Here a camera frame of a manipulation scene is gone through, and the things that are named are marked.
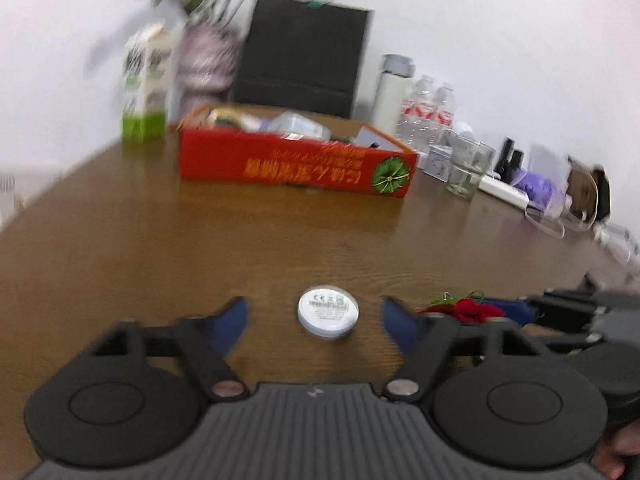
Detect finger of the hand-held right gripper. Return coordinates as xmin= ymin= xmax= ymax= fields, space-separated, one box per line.
xmin=542 ymin=287 xmax=640 ymax=309
xmin=482 ymin=296 xmax=601 ymax=333

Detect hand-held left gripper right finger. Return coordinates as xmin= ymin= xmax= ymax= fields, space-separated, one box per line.
xmin=382 ymin=296 xmax=566 ymax=402

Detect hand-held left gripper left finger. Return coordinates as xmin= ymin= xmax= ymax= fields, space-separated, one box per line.
xmin=75 ymin=296 xmax=250 ymax=402

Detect red plush flower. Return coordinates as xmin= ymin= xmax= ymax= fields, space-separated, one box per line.
xmin=417 ymin=290 xmax=507 ymax=325

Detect white round cap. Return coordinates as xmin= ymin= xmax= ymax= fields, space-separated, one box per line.
xmin=296 ymin=286 xmax=360 ymax=340

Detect red cardboard box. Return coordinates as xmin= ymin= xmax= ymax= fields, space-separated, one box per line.
xmin=177 ymin=103 xmax=420 ymax=200

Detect brown wooden desktop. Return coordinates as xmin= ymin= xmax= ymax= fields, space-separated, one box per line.
xmin=0 ymin=125 xmax=640 ymax=411

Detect person's right hand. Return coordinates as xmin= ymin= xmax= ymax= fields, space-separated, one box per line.
xmin=592 ymin=420 xmax=640 ymax=480

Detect brown cardboard holder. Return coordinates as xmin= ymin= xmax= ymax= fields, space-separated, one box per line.
xmin=567 ymin=155 xmax=612 ymax=231

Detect clear bag with purple item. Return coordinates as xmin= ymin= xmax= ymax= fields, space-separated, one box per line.
xmin=512 ymin=142 xmax=571 ymax=216

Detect white power strip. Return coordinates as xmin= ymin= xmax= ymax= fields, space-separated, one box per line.
xmin=477 ymin=175 xmax=530 ymax=208

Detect clear glass cup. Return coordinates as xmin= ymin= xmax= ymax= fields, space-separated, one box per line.
xmin=445 ymin=130 xmax=497 ymax=200

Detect small black bottle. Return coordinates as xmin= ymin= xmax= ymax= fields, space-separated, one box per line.
xmin=507 ymin=149 xmax=526 ymax=183

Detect slim black bottle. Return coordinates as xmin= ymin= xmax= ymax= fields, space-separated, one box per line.
xmin=497 ymin=136 xmax=516 ymax=181

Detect small white tin box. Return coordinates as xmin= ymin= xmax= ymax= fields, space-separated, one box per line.
xmin=427 ymin=144 xmax=453 ymax=181

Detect yellow white plush toy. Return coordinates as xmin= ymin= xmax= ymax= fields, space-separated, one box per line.
xmin=207 ymin=107 xmax=248 ymax=129

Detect clear water bottle red label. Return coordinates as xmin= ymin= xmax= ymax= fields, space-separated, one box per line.
xmin=432 ymin=81 xmax=458 ymax=131
xmin=397 ymin=74 xmax=441 ymax=153

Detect white thermos bottle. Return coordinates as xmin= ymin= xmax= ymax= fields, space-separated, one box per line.
xmin=372 ymin=54 xmax=417 ymax=136

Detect white green milk carton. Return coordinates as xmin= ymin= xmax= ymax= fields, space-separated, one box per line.
xmin=121 ymin=22 xmax=176 ymax=142

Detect purple ceramic vase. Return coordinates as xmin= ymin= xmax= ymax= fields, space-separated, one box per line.
xmin=176 ymin=25 xmax=242 ymax=121

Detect black paper bag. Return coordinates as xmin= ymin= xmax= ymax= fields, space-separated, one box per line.
xmin=229 ymin=0 xmax=376 ymax=120

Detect white charging cable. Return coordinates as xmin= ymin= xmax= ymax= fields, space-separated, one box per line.
xmin=524 ymin=205 xmax=566 ymax=240

